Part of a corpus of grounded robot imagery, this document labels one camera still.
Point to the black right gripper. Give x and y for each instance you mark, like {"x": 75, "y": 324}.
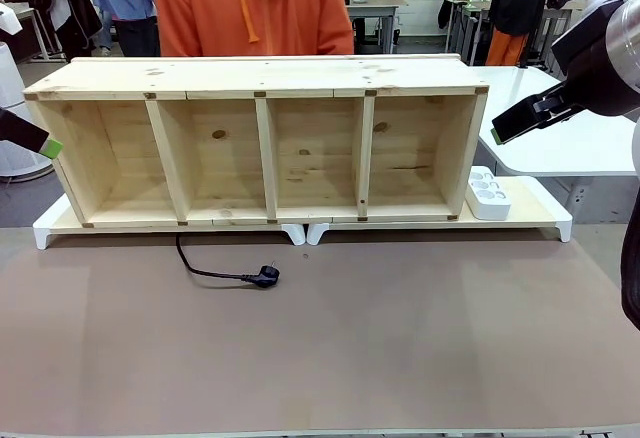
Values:
{"x": 585, "y": 63}

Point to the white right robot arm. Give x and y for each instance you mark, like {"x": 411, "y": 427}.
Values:
{"x": 625, "y": 58}

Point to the white side table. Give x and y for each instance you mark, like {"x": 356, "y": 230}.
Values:
{"x": 550, "y": 123}

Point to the wood-top riser with white legs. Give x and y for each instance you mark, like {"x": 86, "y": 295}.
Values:
{"x": 42, "y": 235}
{"x": 535, "y": 208}

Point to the white power strip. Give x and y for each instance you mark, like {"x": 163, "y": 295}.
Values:
{"x": 492, "y": 205}

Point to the person in black top orange trousers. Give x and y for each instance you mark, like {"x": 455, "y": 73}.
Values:
{"x": 510, "y": 8}

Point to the white desk with metal legs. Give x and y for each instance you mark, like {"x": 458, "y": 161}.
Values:
{"x": 30, "y": 13}

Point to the background table with green items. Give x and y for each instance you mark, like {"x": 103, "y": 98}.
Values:
{"x": 470, "y": 8}

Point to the person in dark clothes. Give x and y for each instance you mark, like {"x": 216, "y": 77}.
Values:
{"x": 70, "y": 8}

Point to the grey background workbench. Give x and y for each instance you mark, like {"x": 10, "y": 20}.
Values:
{"x": 375, "y": 8}

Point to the person in orange hoodie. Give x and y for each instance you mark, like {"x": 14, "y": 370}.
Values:
{"x": 210, "y": 8}

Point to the four-compartment pine wood shelf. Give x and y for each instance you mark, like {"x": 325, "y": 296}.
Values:
{"x": 250, "y": 75}

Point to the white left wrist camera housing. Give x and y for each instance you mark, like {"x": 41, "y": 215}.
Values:
{"x": 9, "y": 20}

